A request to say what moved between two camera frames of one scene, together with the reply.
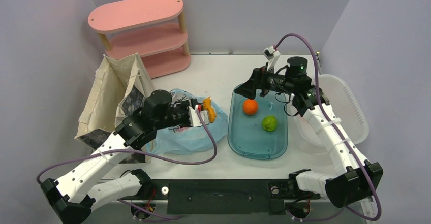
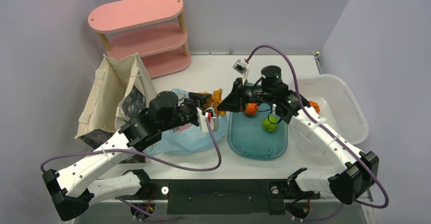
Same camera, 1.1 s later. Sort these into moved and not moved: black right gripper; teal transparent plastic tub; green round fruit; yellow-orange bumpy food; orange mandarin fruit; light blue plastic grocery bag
Moved: yellow-orange bumpy food; black right gripper
Not moved: green round fruit; teal transparent plastic tub; light blue plastic grocery bag; orange mandarin fruit
